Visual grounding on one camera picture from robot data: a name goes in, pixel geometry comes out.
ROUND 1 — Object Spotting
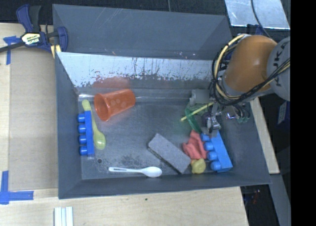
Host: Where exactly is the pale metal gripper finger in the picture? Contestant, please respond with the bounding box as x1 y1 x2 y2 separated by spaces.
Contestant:
200 126 213 137
206 116 222 132

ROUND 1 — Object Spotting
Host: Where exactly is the green clear plastic cup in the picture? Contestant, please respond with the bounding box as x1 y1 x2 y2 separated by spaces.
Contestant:
184 101 206 133

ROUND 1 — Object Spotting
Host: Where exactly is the red crumpled cloth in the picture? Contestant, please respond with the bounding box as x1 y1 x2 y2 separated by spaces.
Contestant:
182 130 208 160

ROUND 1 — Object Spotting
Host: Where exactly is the yellow straw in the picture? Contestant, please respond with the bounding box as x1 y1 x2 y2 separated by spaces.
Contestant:
180 102 214 122

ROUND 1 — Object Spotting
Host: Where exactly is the grey square block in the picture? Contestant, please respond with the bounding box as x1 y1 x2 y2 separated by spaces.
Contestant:
191 89 211 105

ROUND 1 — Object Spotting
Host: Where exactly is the blue toy brick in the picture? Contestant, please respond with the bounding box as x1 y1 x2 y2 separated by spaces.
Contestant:
77 111 95 157
199 130 234 174

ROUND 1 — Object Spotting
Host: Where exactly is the yellow toy lump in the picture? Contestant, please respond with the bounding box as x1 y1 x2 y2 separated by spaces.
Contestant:
190 158 206 175

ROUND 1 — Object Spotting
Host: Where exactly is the grey flat block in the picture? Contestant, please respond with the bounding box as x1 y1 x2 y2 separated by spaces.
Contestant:
148 133 192 175

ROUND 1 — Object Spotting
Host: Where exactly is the white plastic spoon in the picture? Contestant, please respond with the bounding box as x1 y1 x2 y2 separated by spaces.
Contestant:
108 166 163 179

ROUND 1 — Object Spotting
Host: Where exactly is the orange plastic cup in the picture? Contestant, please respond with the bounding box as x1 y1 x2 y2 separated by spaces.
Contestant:
93 88 137 123

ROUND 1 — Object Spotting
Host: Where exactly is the yellow-green plastic spoon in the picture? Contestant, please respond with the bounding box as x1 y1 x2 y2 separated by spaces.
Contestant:
81 99 107 151

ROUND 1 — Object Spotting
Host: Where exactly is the grey metal bin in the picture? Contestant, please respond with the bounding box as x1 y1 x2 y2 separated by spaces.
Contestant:
51 3 273 200

